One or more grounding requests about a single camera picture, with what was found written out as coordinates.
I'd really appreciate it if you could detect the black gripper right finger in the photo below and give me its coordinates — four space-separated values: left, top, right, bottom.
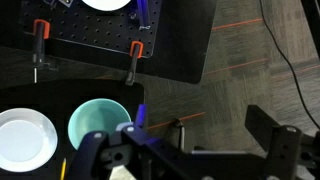
244 104 320 180

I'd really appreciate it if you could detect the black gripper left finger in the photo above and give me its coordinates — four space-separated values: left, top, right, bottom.
68 103 208 180

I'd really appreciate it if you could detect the yellow pencil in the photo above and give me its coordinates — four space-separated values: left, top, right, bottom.
59 158 68 180

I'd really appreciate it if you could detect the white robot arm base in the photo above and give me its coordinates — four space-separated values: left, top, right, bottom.
81 0 133 12

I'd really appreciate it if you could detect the teal blue bowl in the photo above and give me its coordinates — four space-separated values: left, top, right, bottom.
67 98 133 151

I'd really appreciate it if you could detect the black clamp with orange head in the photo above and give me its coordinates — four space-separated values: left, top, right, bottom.
124 40 145 87
31 19 52 84

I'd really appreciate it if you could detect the black perforated breadboard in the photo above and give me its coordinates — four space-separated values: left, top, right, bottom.
19 0 163 60

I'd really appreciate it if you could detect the white round plate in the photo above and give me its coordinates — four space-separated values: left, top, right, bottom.
0 107 58 173

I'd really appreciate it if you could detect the bent metal tube frame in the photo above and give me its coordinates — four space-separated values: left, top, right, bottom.
174 118 186 152

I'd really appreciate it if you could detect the thin black floor cable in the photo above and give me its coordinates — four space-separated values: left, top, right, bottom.
259 0 320 130

